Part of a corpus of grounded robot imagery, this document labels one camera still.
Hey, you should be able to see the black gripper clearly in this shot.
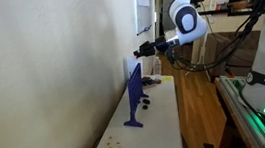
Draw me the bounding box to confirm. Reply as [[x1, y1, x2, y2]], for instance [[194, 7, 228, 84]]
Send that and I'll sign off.
[[132, 35, 171, 59]]

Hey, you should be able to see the clear plastic water bottle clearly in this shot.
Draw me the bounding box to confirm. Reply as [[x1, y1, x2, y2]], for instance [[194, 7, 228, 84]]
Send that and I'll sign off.
[[151, 55, 164, 78]]

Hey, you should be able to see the black remote control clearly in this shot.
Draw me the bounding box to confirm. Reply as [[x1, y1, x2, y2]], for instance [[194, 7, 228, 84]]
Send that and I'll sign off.
[[140, 76, 155, 86]]

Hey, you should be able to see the whiteboard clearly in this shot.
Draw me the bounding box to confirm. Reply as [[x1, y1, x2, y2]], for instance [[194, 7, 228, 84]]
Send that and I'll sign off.
[[133, 0, 156, 36]]

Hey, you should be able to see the blue connect four grid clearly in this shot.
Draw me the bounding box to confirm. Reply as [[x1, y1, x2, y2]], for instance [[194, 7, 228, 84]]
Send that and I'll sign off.
[[116, 61, 154, 130]]

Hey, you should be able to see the brown wooden cabinet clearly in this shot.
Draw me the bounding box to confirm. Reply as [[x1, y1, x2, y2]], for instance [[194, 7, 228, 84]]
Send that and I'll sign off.
[[201, 27, 264, 80]]

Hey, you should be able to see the brown wooden box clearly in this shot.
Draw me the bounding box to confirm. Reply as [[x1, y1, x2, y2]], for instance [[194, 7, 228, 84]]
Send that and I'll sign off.
[[228, 0, 250, 11]]

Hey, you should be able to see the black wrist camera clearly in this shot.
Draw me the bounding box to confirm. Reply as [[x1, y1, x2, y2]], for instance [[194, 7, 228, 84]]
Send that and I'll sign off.
[[165, 47, 179, 65]]

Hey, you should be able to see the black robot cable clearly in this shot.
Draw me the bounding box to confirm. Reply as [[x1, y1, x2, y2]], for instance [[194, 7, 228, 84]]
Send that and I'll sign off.
[[163, 0, 265, 77]]

